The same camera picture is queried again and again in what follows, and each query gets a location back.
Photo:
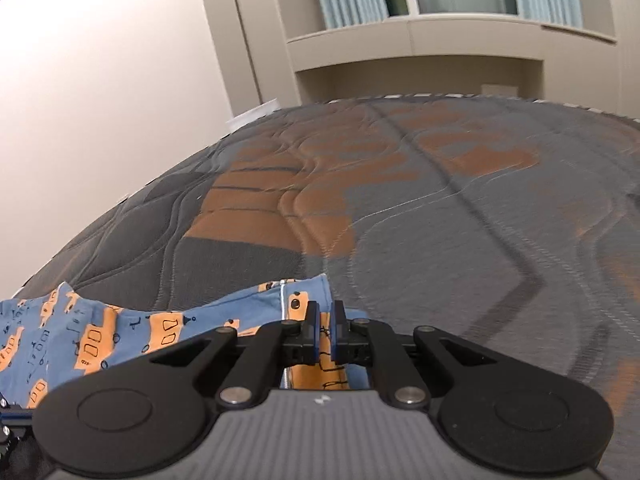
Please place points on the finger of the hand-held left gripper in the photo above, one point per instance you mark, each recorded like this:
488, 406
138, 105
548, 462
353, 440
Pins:
14, 413

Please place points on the beige bay window ledge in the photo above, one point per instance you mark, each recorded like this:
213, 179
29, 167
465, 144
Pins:
450, 35

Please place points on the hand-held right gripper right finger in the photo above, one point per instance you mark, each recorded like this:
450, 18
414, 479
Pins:
336, 335

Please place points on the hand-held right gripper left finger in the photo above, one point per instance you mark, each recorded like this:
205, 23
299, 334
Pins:
313, 335

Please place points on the grey and orange quilted mattress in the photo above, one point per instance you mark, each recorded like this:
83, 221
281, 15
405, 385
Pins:
425, 220

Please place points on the blue pants with orange print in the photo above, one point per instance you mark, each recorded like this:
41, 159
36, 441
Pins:
135, 327

